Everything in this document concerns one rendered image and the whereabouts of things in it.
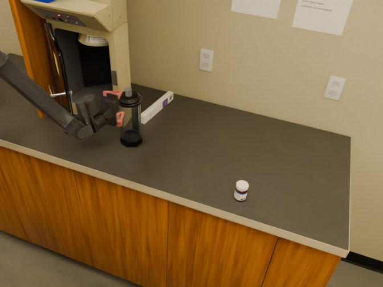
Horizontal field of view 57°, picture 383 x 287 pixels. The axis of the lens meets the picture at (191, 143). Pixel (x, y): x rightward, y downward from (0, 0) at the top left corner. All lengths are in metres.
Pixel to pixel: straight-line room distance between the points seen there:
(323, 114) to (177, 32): 0.83
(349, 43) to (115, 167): 1.12
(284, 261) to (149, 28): 1.27
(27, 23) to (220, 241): 1.20
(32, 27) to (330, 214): 1.41
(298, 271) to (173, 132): 0.81
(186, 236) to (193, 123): 0.54
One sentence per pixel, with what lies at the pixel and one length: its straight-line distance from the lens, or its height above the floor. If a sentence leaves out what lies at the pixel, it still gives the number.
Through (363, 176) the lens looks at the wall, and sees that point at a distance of 2.08.
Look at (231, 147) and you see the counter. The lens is 1.61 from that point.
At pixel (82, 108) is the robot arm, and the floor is 1.26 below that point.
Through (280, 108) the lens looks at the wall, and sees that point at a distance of 1.87.
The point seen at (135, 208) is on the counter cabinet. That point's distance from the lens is 1.59.
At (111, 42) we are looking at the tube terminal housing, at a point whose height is 1.36.
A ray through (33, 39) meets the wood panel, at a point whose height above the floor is 1.31.
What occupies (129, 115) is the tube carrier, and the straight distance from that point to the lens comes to 1.48.
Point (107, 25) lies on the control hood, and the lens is 1.43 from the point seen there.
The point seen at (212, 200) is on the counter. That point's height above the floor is 0.94.
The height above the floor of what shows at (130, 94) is 1.19.
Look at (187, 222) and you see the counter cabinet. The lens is 1.51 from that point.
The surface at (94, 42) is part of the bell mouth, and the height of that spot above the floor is 1.33.
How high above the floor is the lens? 1.95
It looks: 39 degrees down
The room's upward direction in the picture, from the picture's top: 4 degrees clockwise
